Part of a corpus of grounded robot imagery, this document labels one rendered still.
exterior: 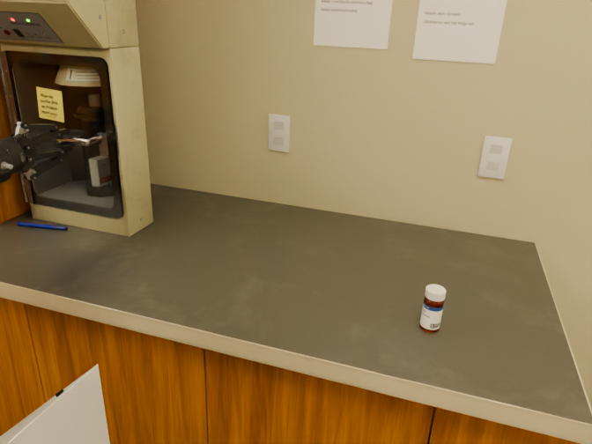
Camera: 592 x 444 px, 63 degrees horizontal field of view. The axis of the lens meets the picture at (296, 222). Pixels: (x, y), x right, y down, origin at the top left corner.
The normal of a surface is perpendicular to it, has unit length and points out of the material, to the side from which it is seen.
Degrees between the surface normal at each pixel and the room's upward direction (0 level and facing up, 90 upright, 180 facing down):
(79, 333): 90
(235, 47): 90
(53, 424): 90
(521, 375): 0
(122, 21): 90
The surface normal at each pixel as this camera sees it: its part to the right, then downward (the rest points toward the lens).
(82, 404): 0.94, 0.17
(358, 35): -0.31, 0.36
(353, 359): 0.04, -0.92
